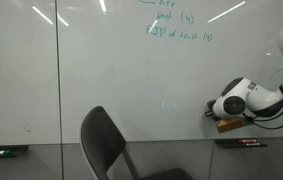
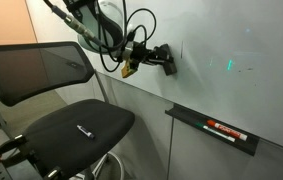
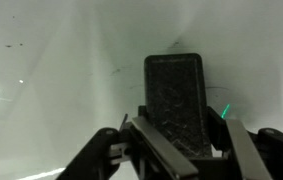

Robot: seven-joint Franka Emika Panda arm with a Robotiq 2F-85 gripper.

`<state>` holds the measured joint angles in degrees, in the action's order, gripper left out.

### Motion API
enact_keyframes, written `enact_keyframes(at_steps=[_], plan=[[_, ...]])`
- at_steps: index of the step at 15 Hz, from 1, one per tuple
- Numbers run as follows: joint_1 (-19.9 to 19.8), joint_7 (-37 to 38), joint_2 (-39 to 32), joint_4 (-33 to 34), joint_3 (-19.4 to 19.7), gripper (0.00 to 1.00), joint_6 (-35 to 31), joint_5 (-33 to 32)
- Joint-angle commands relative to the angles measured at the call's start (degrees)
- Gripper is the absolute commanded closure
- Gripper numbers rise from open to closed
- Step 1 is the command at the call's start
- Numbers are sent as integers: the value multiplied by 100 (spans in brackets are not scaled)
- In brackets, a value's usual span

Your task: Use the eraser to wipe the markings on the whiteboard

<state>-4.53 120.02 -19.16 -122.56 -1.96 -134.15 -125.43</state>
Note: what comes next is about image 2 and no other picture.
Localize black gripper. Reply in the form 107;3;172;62
124;40;174;67

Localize green whiteboard marker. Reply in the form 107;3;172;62
195;122;236;144

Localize red whiteboard marker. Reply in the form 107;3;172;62
206;119;249;142

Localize black marker tray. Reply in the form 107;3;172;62
164;103;260;157

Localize white marker with blue cap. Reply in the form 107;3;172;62
76;124;96;140

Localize black mesh office chair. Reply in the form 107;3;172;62
0;40;136;180

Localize white wall whiteboard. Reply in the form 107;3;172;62
25;0;283;155

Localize black cable with metal connector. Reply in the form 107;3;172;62
42;0;126;52

